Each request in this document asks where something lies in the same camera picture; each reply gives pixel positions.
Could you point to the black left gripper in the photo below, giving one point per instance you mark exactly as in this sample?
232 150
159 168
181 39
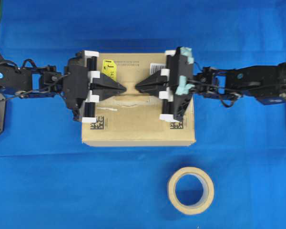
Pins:
79 74

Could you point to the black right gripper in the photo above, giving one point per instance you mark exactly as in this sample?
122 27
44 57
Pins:
171 84

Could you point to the brown tape strip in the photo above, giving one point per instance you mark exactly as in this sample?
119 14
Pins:
132 98

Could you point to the brown cardboard box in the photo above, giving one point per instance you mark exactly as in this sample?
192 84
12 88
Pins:
139 125

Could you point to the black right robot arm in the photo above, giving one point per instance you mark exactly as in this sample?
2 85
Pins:
266 83

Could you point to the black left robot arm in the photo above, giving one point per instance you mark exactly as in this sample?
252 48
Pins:
31 81

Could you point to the beige masking tape roll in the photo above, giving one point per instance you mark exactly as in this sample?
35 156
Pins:
208 191

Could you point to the blue table cloth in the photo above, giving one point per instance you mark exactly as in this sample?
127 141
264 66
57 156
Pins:
49 179

